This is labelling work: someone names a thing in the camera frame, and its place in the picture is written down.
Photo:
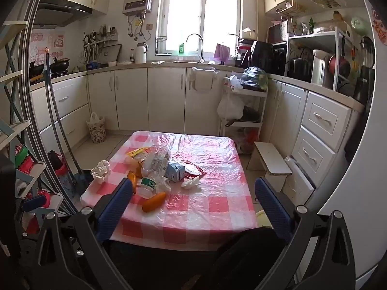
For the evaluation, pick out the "kitchen window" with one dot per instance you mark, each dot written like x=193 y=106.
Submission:
x=204 y=15

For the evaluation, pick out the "white trolley rack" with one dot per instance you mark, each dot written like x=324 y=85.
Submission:
x=258 y=96

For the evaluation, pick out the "blue white storage shelf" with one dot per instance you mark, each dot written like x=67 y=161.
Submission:
x=10 y=76

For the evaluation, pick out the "white hanging door bin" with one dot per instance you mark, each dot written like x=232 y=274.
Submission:
x=204 y=80

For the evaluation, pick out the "grey broom pole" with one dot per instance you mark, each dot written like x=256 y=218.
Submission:
x=59 y=120

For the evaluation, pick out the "cream two door base cabinet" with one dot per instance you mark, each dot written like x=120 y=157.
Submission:
x=287 y=111

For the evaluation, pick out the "white refrigerator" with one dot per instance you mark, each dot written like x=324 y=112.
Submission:
x=356 y=157

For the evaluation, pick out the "clear plastic bag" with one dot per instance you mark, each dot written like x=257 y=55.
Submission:
x=234 y=82

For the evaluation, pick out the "white countertop shelf rack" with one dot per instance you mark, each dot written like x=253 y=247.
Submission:
x=314 y=39

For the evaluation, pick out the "pink cloth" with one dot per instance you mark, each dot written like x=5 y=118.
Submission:
x=222 y=53

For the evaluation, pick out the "curled orange peel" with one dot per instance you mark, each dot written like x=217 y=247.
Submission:
x=132 y=177

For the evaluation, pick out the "green label plastic bottle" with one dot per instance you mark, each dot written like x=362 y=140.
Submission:
x=147 y=185

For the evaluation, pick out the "red cap sauce bottle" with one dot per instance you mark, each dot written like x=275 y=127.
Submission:
x=132 y=56

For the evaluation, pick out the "blue milk carton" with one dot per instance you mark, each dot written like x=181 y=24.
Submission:
x=177 y=171

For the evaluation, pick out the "floral bin with red bag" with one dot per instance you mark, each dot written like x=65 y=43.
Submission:
x=60 y=172

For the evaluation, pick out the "white plastic bag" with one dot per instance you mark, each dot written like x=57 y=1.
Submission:
x=231 y=107

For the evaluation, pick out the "small white tissue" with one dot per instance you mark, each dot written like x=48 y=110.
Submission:
x=191 y=183

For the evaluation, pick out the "cream panelled drawer unit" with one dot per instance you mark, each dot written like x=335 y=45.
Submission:
x=323 y=127

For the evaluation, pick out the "white thermos jug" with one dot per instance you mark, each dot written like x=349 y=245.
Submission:
x=140 y=53

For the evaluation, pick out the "red hanging pan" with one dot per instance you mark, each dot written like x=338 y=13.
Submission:
x=340 y=65

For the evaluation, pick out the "red foil wrapper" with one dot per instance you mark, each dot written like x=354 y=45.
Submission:
x=195 y=169

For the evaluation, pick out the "person's black trouser leg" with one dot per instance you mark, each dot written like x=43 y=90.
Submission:
x=248 y=259

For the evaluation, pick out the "large white tissue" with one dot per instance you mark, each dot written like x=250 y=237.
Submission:
x=101 y=170

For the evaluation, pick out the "cream drawer cabinet under stove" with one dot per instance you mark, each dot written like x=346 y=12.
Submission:
x=60 y=99

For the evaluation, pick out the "orange carrot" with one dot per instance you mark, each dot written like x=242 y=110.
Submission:
x=154 y=202

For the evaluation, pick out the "black rice cooker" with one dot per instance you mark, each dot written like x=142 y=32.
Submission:
x=299 y=68

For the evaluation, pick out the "floral waste basket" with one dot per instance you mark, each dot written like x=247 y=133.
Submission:
x=96 y=130

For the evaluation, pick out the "wall utensil rack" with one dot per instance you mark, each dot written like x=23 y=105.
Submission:
x=96 y=43

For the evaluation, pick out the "red plastic bag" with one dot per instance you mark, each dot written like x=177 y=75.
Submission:
x=249 y=137

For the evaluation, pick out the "black cooking pot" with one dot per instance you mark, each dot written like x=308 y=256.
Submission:
x=36 y=69

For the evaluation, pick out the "black blender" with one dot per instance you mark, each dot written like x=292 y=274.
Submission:
x=367 y=69

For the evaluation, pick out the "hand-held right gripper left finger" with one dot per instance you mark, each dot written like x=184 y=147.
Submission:
x=116 y=208

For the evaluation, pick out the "cream plastic bin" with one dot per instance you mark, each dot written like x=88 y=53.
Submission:
x=263 y=218

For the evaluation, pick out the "red fridge sticker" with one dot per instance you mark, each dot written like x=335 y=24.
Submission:
x=379 y=25

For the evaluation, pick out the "dark bag of vegetables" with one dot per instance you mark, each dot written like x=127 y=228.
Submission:
x=255 y=77

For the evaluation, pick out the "white step stool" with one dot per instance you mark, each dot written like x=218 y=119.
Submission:
x=270 y=158

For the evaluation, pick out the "chrome kitchen faucet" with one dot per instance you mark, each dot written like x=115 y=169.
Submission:
x=196 y=36

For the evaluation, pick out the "black toaster oven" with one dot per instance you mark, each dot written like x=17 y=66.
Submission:
x=278 y=59

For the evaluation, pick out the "black air fryer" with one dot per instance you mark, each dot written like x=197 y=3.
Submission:
x=261 y=56

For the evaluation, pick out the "cream sink base cabinets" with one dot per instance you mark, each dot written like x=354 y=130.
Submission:
x=136 y=96

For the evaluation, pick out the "yellow snack packet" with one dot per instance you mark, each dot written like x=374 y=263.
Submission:
x=136 y=154

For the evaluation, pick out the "cream kitchen countertop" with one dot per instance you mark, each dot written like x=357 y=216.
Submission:
x=169 y=64

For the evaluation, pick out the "white electric water boiler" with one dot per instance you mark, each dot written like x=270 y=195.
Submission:
x=322 y=66

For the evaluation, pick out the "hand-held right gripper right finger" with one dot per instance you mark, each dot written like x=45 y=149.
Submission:
x=273 y=208

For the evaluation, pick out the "pink wall posters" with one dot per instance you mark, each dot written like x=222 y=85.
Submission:
x=47 y=48

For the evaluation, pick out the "green round fan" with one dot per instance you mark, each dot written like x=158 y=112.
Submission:
x=359 y=25

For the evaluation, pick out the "stacked kitchen containers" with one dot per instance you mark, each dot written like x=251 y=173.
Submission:
x=242 y=53

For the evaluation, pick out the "grey sliding door frame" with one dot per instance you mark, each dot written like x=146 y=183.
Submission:
x=30 y=96

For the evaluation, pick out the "black range hood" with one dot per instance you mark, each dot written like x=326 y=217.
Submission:
x=57 y=10

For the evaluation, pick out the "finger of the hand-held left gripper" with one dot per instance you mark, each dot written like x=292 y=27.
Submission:
x=33 y=203
x=30 y=225

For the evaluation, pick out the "black wok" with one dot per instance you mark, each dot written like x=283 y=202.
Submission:
x=60 y=65

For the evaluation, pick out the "pink checked tablecloth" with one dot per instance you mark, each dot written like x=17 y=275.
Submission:
x=196 y=214

